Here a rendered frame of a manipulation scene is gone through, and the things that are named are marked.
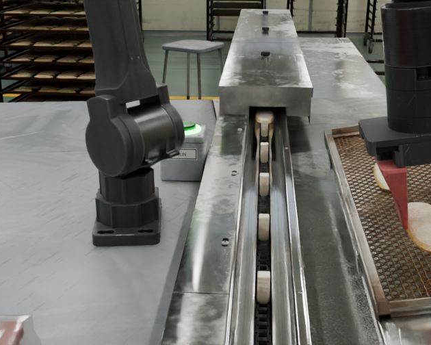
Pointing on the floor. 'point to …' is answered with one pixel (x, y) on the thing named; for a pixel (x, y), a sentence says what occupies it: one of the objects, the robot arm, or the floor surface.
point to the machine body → (339, 69)
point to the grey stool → (196, 46)
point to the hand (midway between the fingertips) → (425, 216)
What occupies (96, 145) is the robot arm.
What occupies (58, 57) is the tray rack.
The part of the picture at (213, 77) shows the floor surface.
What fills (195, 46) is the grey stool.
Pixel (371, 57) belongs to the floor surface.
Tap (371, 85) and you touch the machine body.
